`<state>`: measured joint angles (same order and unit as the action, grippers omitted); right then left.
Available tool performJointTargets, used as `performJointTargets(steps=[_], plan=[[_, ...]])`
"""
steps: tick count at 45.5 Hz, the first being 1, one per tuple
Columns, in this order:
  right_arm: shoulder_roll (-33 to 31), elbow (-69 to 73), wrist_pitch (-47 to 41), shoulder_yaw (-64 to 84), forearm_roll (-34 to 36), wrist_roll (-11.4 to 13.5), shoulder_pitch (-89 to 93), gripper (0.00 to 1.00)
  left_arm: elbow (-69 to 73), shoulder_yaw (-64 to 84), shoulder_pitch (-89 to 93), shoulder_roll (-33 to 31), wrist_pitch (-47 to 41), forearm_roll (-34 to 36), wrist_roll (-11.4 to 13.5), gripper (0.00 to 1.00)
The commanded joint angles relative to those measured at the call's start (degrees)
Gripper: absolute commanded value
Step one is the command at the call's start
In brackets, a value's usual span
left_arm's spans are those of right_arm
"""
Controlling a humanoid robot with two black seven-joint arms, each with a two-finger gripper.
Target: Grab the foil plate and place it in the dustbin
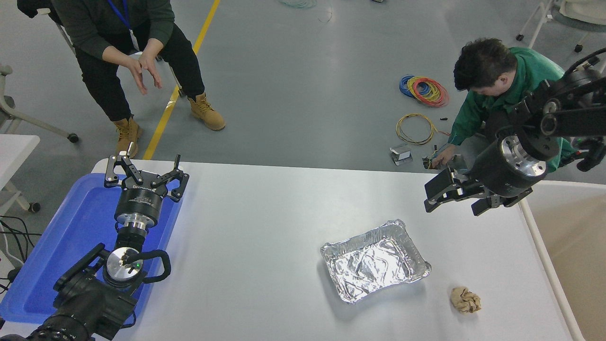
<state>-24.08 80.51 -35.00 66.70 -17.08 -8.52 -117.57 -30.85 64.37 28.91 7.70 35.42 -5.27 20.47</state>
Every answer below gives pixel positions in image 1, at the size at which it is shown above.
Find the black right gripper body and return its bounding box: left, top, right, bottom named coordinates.
left=468, top=137, right=533, bottom=197

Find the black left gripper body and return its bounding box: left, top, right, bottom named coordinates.
left=115, top=173, right=168, bottom=227

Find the silver foil tray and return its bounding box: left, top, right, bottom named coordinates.
left=320, top=219, right=432, bottom=304

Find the crouching person's right hand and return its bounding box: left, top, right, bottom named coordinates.
left=431, top=144, right=458, bottom=170

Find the seated person's right hand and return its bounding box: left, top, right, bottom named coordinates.
left=124, top=54, right=148, bottom=95

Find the seated person's left hand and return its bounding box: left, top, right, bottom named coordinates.
left=138, top=39, right=164, bottom=90

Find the silver metal box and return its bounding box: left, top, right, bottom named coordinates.
left=390, top=144, right=413, bottom=166

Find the blue plastic tray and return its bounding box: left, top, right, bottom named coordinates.
left=0, top=173, right=184, bottom=325

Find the large pale bin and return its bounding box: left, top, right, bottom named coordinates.
left=518, top=180, right=606, bottom=341

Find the crumpled tan paper ball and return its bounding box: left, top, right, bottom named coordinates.
left=450, top=286, right=482, bottom=314

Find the crouching person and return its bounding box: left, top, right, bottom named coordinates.
left=431, top=37, right=580, bottom=171

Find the grey wheeled chair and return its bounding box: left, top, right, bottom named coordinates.
left=0, top=64, right=80, bottom=144

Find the white side table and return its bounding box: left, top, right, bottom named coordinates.
left=0, top=134, right=41, bottom=214

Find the seated person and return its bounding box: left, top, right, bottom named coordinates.
left=50, top=0, right=226, bottom=159

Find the white wheeled chair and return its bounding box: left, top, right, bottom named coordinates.
left=515, top=0, right=606, bottom=54

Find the black garment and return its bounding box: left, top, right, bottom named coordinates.
left=17, top=0, right=63, bottom=27

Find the yellow wire coil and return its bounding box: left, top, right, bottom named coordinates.
left=396, top=113, right=437, bottom=145
left=408, top=77, right=441, bottom=103

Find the red wire coil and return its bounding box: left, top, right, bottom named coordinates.
left=407, top=77, right=449, bottom=108

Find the blue wire coil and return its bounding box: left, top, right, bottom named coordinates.
left=399, top=74, right=429, bottom=99

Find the black cable bundle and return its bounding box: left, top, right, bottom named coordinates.
left=0, top=215, right=43, bottom=294

